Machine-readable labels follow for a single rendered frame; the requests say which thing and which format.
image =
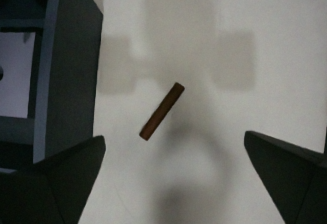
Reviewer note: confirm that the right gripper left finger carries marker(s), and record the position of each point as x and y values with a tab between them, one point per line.
54	190

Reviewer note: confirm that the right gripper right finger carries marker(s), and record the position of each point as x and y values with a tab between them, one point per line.
295	177

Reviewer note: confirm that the white plate with round hole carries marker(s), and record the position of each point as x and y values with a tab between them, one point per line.
19	59

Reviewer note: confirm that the dark grey open box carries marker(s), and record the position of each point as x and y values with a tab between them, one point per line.
67	79

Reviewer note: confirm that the brown cylindrical peg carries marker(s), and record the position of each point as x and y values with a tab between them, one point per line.
161	111

